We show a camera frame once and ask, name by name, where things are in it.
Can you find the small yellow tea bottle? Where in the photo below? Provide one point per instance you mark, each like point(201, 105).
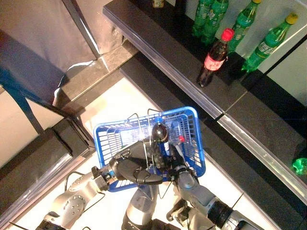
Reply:
point(158, 3)

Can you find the brown fabric curtain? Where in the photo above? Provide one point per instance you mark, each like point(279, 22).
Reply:
point(36, 36)

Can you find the blue plastic shopping basket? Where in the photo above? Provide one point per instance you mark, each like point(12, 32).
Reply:
point(200, 143)

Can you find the black metal shelf board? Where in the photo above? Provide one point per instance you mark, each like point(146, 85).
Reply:
point(156, 28)
point(168, 95)

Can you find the dark display stand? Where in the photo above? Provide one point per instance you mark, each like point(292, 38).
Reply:
point(36, 155)

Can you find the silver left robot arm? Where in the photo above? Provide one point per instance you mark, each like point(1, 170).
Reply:
point(72, 203)

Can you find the green Sprite bottle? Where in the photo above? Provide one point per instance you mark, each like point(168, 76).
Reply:
point(200, 19)
point(299, 166)
point(266, 48)
point(213, 26)
point(242, 26)

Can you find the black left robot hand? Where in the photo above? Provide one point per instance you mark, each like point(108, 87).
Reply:
point(129, 165)

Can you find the grey stone plinth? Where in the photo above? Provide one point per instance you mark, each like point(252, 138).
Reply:
point(96, 72)

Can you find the Pepsi bottle blue label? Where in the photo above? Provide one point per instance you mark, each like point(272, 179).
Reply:
point(160, 131)

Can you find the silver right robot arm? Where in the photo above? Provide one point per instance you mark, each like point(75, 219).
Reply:
point(199, 191)

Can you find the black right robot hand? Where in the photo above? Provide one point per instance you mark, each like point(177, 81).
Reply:
point(175, 163)

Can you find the dark metal post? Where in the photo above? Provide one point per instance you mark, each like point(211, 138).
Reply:
point(81, 26)

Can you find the silver left robot leg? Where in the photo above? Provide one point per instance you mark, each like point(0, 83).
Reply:
point(139, 208)

